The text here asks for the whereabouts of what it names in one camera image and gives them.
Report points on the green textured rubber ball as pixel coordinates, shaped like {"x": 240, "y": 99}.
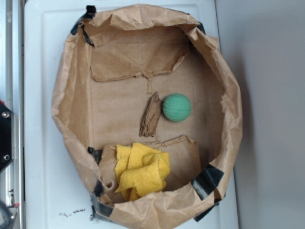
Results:
{"x": 176, "y": 107}

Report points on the silver metal rail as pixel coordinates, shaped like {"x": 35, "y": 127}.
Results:
{"x": 12, "y": 203}

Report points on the brown wood bark piece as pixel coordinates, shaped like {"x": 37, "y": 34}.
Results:
{"x": 151, "y": 117}

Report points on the black metal bracket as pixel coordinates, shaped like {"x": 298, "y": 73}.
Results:
{"x": 6, "y": 136}

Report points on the brown paper bag tray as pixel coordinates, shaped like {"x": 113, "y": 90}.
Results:
{"x": 112, "y": 63}

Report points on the white plastic tray base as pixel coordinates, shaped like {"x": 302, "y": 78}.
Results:
{"x": 55, "y": 197}

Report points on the crumpled yellow cloth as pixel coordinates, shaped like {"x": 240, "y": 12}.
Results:
{"x": 140, "y": 170}

